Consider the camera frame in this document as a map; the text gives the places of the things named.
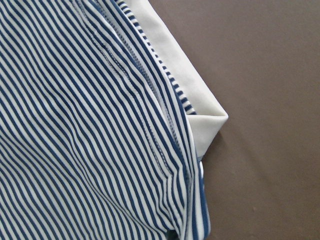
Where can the blue white striped polo shirt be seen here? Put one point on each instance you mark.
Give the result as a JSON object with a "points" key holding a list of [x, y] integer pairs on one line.
{"points": [[103, 124]]}

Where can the brown paper table cover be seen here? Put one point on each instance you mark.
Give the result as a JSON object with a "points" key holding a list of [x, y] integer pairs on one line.
{"points": [[261, 60]]}

